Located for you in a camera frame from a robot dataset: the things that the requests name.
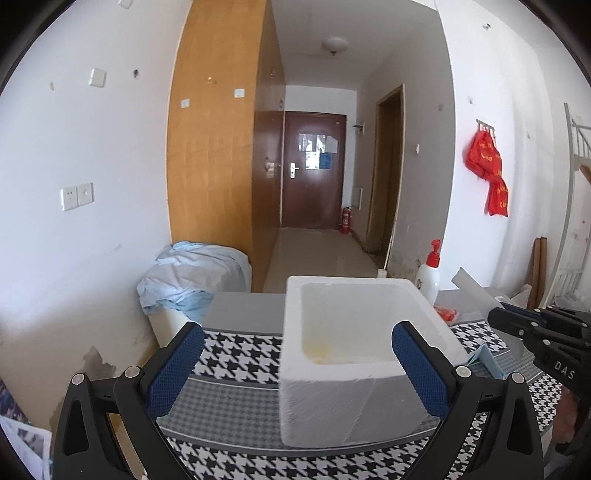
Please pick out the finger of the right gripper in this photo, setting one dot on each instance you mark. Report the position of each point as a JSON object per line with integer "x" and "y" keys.
{"x": 519, "y": 310}
{"x": 514, "y": 321}

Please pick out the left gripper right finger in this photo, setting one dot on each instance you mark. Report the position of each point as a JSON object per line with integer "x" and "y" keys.
{"x": 510, "y": 444}

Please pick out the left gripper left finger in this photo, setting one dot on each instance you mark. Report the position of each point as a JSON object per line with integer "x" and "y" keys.
{"x": 86, "y": 446}

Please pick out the white foam sheet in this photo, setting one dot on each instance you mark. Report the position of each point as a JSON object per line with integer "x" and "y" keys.
{"x": 486, "y": 303}

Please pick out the blue surgical mask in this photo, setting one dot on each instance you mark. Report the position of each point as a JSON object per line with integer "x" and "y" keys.
{"x": 484, "y": 357}

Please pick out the person's right hand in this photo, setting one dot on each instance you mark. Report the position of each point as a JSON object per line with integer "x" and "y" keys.
{"x": 566, "y": 416}

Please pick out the red snack packet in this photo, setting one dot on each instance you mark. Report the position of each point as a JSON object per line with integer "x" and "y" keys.
{"x": 448, "y": 315}

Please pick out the white pump bottle red cap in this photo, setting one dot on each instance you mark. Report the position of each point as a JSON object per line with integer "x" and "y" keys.
{"x": 428, "y": 276}

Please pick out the houndstooth table runner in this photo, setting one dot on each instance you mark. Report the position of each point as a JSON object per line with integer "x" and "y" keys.
{"x": 225, "y": 423}

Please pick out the light blue crumpled sheet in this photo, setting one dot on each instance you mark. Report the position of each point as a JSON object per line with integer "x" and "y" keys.
{"x": 186, "y": 276}

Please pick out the white styrofoam box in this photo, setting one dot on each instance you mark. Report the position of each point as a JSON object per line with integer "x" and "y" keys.
{"x": 340, "y": 382}

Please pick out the red fire extinguisher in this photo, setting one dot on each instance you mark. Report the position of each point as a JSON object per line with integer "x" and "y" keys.
{"x": 345, "y": 226}

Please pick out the dark red entry door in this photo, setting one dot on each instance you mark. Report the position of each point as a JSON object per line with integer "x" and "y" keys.
{"x": 314, "y": 160}

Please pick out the wooden wardrobe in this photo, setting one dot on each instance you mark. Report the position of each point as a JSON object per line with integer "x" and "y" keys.
{"x": 224, "y": 132}

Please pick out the ceiling lamp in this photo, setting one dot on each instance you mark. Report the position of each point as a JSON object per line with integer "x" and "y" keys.
{"x": 335, "y": 45}

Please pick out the wooden planks against wall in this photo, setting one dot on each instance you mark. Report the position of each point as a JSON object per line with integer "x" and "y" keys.
{"x": 537, "y": 277}

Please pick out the metal bunk bed frame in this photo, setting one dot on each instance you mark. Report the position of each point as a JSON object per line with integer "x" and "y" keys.
{"x": 574, "y": 246}

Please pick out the side doorway frame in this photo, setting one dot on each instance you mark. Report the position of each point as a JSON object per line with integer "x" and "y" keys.
{"x": 387, "y": 174}

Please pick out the white wall socket pair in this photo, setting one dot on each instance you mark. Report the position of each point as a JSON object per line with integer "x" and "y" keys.
{"x": 76, "y": 196}

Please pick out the white wall switch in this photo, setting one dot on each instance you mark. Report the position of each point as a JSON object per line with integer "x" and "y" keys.
{"x": 97, "y": 78}

